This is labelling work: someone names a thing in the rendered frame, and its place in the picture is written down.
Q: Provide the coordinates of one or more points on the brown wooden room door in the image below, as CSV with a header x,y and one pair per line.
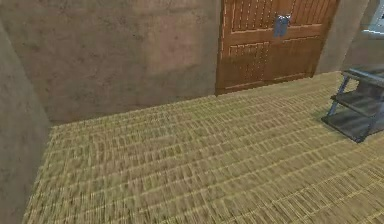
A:
x,y
253,60

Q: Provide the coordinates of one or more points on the dark grey metal shelf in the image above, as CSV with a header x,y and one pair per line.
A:
x,y
360,103

